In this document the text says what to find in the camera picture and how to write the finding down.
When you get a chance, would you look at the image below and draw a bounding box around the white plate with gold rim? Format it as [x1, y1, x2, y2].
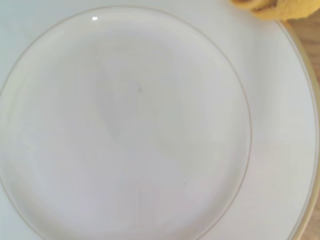
[0, 5, 319, 240]

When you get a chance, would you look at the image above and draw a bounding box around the yellow terry cloth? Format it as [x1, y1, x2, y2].
[229, 0, 320, 21]

